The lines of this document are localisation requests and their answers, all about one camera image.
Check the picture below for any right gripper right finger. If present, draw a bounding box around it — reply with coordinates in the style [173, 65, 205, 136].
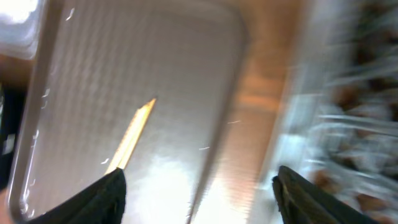
[272, 166, 377, 224]

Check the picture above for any brown serving tray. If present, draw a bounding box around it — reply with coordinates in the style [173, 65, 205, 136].
[7, 0, 247, 223]

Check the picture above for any clear plastic waste bin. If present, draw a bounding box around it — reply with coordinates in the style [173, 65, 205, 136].
[1, 0, 47, 60]

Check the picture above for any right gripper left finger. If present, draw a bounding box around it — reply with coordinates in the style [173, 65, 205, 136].
[27, 168, 127, 224]

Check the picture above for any wooden chopstick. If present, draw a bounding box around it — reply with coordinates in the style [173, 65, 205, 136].
[105, 98, 156, 174]

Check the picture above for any grey dishwasher rack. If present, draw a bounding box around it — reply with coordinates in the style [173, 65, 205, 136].
[248, 0, 398, 224]

